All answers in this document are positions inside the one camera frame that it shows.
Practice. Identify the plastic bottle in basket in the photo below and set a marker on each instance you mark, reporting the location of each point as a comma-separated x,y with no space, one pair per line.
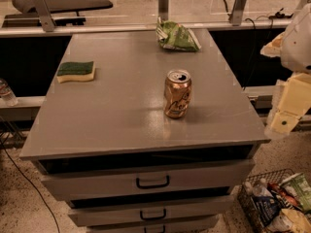
260,188

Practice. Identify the metal bracket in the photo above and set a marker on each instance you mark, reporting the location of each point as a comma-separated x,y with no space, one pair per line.
44,14
163,8
236,15

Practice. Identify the orange soda can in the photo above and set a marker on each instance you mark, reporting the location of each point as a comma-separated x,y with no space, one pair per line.
177,92

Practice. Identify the left metal bracket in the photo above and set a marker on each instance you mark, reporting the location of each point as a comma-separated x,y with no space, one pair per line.
44,14

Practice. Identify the yellow snack bag in basket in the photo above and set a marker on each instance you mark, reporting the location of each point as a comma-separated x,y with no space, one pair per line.
300,222

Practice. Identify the bottom grey drawer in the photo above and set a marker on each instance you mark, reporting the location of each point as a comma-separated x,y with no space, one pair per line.
177,225

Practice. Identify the middle grey drawer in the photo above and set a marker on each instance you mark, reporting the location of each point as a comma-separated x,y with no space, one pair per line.
150,212

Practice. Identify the clear plastic water bottle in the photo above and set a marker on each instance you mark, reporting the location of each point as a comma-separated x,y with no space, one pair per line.
7,94

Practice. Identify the black wire basket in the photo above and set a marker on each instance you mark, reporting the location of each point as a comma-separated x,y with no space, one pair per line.
246,201

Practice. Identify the middle metal bracket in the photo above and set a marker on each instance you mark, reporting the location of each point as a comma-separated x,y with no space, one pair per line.
163,8

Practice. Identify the top grey drawer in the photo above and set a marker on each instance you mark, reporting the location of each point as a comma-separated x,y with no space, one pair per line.
157,179

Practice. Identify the grey drawer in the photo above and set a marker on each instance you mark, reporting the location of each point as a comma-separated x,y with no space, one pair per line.
150,212
177,225
157,179

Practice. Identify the green snack bag in basket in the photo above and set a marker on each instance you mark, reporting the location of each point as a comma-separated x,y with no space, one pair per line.
299,188

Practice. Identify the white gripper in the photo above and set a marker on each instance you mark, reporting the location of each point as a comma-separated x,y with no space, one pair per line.
298,46

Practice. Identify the grey drawer cabinet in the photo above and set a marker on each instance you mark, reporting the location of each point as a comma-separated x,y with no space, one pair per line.
117,121

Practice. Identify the blue snack bag in basket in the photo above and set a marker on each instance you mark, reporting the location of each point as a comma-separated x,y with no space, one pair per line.
268,208

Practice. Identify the green and yellow sponge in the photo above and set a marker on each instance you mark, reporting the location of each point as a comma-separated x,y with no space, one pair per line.
75,72

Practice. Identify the red snack bag in basket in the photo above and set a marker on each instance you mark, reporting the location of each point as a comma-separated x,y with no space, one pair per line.
286,200

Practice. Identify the green jalapeno chip bag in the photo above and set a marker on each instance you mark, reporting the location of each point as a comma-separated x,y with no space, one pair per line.
174,36

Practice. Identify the right metal bracket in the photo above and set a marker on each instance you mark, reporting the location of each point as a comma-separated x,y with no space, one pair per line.
236,15

